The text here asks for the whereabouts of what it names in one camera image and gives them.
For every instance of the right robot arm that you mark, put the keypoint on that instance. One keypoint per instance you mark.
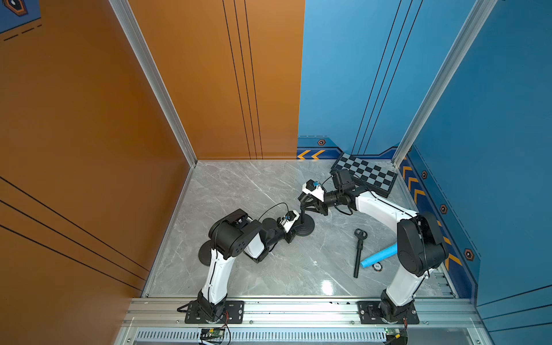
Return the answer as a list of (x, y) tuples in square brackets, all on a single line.
[(435, 245)]

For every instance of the folded chess board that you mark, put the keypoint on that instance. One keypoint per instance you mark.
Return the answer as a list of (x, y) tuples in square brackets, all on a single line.
[(367, 173)]

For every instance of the circuit board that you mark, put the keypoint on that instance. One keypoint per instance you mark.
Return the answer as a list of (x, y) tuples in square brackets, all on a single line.
[(212, 336), (397, 337)]

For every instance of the black round stand base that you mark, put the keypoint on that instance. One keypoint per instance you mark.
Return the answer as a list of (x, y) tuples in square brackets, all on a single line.
[(303, 231)]

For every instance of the black mic clip pole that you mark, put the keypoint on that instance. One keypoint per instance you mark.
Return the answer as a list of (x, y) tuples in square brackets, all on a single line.
[(304, 219), (361, 236)]

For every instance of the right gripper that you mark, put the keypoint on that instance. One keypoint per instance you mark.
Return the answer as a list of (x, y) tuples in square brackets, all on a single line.
[(315, 203)]

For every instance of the left circuit board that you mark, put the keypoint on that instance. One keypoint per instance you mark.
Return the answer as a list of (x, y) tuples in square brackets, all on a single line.
[(212, 336)]

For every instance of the light blue tube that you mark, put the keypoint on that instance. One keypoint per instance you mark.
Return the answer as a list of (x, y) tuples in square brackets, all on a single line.
[(379, 256)]

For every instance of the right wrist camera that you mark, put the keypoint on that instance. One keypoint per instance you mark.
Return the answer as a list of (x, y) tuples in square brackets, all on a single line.
[(314, 189)]

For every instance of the aluminium front rail frame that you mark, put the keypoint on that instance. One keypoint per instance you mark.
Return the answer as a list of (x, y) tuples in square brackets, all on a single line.
[(267, 320)]

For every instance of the right circuit board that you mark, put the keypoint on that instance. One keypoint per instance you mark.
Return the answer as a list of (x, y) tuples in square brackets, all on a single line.
[(397, 337)]

